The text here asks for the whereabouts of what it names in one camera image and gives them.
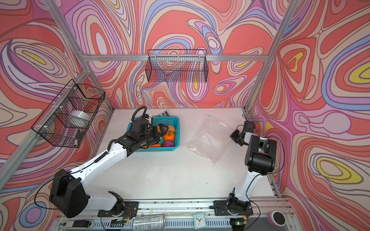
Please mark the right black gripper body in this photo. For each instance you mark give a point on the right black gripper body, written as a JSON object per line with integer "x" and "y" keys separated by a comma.
{"x": 235, "y": 136}

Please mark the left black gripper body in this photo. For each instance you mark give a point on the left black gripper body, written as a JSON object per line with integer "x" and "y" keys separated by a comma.
{"x": 151, "y": 135}

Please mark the orange carrot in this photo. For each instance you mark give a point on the orange carrot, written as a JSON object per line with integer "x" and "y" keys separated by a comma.
{"x": 153, "y": 146}

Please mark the small orange pumpkin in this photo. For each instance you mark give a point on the small orange pumpkin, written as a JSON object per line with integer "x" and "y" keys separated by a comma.
{"x": 170, "y": 136}

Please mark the clear zip top bag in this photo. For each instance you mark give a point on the clear zip top bag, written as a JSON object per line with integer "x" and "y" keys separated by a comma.
{"x": 211, "y": 139}

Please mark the purple red onion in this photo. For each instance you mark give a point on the purple red onion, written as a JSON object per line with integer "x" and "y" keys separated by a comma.
{"x": 168, "y": 143}

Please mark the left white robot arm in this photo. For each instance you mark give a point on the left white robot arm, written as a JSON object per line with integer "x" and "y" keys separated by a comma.
{"x": 69, "y": 188}

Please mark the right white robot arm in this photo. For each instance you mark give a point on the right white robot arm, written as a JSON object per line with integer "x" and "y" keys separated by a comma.
{"x": 260, "y": 160}

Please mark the striped booklet behind basket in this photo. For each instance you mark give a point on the striped booklet behind basket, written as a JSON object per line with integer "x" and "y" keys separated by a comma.
{"x": 165, "y": 113}

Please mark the silver tape roll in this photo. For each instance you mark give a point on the silver tape roll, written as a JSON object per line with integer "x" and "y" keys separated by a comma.
{"x": 78, "y": 119}

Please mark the silver drink can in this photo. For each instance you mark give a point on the silver drink can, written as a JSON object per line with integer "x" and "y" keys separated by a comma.
{"x": 149, "y": 223}

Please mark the pink tape roll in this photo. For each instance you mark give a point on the pink tape roll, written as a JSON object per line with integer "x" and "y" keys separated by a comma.
{"x": 276, "y": 219}

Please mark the small teal alarm clock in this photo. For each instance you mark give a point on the small teal alarm clock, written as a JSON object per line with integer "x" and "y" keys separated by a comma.
{"x": 199, "y": 221}

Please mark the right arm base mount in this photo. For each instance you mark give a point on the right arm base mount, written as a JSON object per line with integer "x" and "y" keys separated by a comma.
{"x": 232, "y": 206}

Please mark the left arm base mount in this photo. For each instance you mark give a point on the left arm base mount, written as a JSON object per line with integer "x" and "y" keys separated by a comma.
{"x": 121, "y": 209}

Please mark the left black wire basket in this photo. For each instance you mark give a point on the left black wire basket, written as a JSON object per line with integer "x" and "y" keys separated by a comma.
{"x": 74, "y": 96}

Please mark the black wire basket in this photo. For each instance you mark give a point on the black wire basket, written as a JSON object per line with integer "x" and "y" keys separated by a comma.
{"x": 177, "y": 65}
{"x": 74, "y": 96}

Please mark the back black wire basket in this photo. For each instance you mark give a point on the back black wire basket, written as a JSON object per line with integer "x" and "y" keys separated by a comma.
{"x": 177, "y": 65}

